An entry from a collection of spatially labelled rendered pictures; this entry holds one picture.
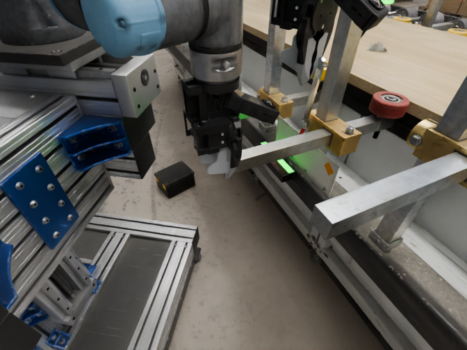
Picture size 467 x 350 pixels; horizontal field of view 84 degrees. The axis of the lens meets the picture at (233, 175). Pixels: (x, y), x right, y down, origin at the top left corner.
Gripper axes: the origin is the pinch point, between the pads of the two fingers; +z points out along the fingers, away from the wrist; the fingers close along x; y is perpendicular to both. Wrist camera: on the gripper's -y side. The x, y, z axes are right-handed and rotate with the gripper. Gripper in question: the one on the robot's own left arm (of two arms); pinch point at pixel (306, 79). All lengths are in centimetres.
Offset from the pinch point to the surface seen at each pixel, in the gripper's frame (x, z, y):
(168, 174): -12, 88, 87
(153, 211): 6, 100, 79
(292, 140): 1.6, 12.7, -0.5
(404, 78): -40.4, 8.6, -7.1
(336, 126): -8.5, 11.6, -4.8
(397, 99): -24.3, 8.2, -10.8
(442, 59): -66, 9, -10
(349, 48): -10.1, -3.9, -2.1
